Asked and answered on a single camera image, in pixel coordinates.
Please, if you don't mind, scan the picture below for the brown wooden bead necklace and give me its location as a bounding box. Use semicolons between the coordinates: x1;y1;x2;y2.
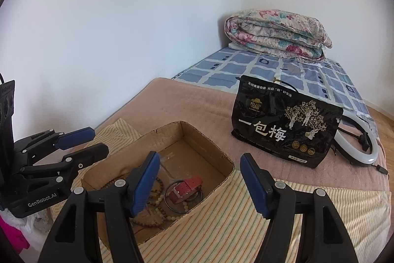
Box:
101;177;180;228

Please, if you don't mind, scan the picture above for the dark blue bangle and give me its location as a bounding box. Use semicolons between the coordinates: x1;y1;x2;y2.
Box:
164;179;203;214

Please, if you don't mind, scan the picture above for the striped yellow towel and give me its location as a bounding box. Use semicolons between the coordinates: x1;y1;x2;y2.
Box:
72;119;391;262

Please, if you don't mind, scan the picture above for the black snack bag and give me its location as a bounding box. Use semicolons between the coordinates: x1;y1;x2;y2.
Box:
232;75;343;168

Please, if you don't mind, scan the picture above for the open cardboard box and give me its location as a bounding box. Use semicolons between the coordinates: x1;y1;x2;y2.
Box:
82;122;235;251

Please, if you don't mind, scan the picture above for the brown blanket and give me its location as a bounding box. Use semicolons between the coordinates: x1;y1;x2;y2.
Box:
95;78;389;190

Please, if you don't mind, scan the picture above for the blue checkered mattress sheet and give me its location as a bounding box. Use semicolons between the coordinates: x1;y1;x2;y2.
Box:
174;47;375;129

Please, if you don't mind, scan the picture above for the folded floral quilt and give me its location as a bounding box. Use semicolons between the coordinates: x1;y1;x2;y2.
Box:
224;9;333;63

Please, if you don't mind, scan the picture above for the white ring light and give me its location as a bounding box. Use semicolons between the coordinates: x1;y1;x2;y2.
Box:
333;110;379;167

